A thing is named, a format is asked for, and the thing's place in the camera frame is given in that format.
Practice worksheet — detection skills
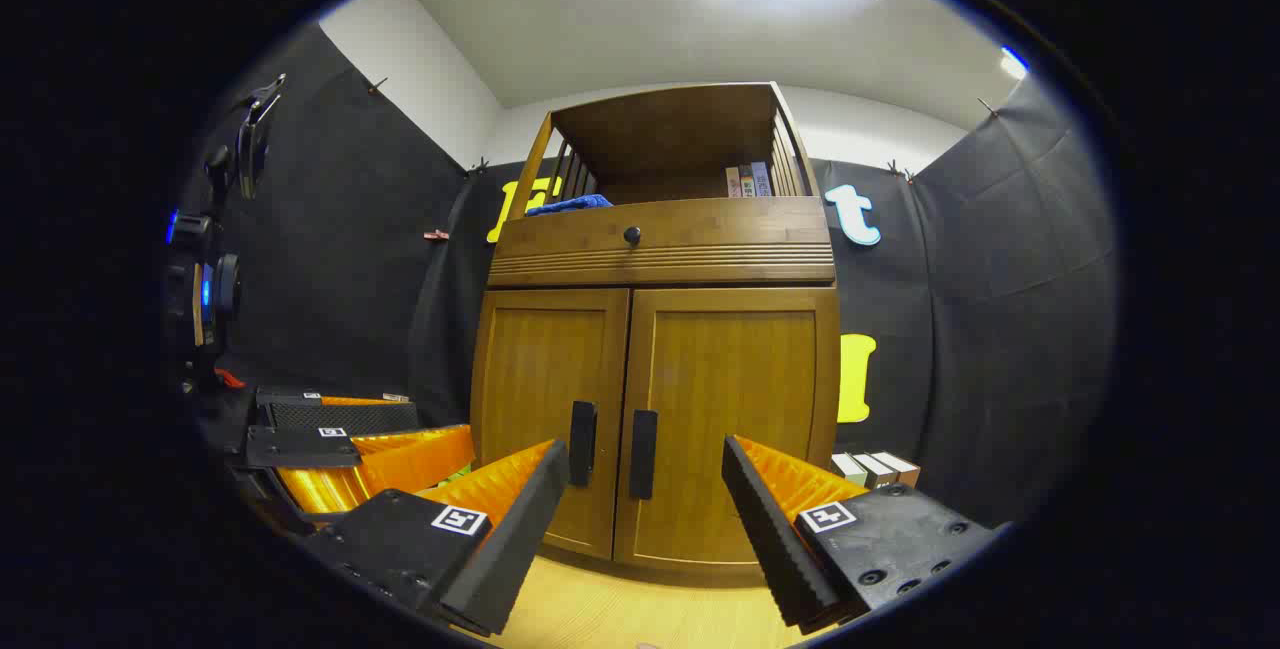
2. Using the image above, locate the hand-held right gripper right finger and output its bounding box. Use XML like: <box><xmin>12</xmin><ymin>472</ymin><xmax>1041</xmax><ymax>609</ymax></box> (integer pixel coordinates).
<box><xmin>722</xmin><ymin>434</ymin><xmax>1001</xmax><ymax>635</ymax></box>

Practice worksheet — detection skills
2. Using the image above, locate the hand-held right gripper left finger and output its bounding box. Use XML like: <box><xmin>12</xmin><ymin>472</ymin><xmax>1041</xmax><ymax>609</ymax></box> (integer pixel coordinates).
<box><xmin>300</xmin><ymin>439</ymin><xmax>571</xmax><ymax>638</ymax></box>

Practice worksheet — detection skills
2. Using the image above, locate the wooden cabinet drawer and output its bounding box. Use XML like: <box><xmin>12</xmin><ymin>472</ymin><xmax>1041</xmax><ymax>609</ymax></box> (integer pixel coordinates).
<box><xmin>488</xmin><ymin>197</ymin><xmax>836</xmax><ymax>285</ymax></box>

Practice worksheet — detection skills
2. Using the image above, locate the wooden double-door shoe cabinet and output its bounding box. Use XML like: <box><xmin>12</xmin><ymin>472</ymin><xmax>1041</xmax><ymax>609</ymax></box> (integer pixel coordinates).
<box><xmin>470</xmin><ymin>81</ymin><xmax>843</xmax><ymax>575</ymax></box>

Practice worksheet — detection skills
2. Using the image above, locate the wooden shoe cabinet door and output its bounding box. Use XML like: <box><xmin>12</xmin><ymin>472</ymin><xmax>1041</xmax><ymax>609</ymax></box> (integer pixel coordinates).
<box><xmin>615</xmin><ymin>287</ymin><xmax>841</xmax><ymax>570</ymax></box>
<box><xmin>473</xmin><ymin>289</ymin><xmax>631</xmax><ymax>560</ymax></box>

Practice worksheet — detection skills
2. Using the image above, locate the blue cloth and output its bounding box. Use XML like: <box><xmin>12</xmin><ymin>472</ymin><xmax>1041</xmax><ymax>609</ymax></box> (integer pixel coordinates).
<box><xmin>525</xmin><ymin>193</ymin><xmax>614</xmax><ymax>217</ymax></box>

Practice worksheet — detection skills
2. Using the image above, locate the black door handle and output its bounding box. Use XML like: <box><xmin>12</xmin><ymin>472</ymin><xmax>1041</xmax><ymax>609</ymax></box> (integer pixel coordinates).
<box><xmin>629</xmin><ymin>410</ymin><xmax>659</xmax><ymax>500</ymax></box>
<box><xmin>569</xmin><ymin>401</ymin><xmax>598</xmax><ymax>487</ymax></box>

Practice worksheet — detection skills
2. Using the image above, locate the black backdrop cloth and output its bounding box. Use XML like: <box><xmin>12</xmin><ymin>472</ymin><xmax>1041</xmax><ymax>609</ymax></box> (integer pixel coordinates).
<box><xmin>170</xmin><ymin>19</ymin><xmax>1116</xmax><ymax>530</ymax></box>

